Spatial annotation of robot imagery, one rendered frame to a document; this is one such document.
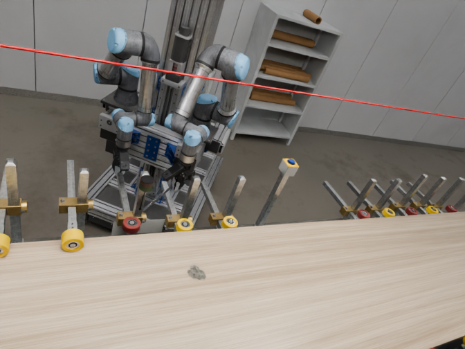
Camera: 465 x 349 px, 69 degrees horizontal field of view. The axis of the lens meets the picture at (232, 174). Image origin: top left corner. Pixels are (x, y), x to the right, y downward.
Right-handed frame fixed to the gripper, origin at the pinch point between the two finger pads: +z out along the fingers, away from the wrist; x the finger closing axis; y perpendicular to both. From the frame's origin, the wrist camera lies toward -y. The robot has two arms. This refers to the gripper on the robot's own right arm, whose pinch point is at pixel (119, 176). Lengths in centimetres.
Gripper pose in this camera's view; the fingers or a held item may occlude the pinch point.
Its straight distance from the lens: 198.0
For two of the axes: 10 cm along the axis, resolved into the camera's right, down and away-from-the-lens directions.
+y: -3.5, -6.4, 6.8
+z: -3.1, 7.7, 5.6
